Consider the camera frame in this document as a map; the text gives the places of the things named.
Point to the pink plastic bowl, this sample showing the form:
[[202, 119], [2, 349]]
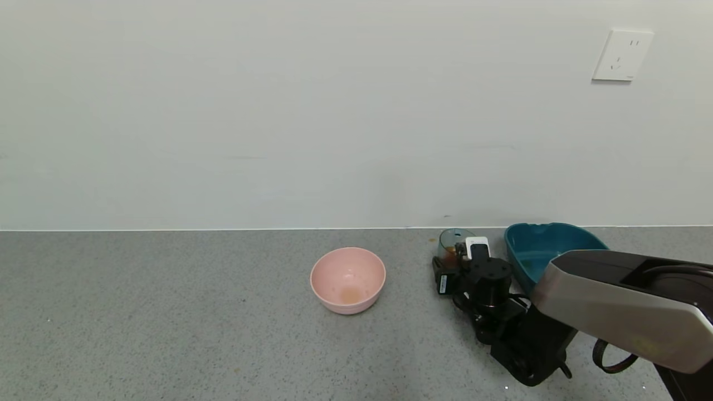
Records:
[[348, 278]]

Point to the teal plastic tray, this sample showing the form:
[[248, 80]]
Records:
[[529, 245]]

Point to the white wall socket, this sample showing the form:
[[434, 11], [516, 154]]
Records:
[[623, 54]]

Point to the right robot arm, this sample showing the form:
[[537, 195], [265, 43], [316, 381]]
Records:
[[613, 301]]

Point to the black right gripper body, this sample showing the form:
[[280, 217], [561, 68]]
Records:
[[444, 282]]

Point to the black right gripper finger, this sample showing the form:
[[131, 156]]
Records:
[[436, 265]]

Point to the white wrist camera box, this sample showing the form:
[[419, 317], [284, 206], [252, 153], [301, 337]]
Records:
[[477, 248]]

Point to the transparent ribbed blue cup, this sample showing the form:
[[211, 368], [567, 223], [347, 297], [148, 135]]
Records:
[[449, 238]]

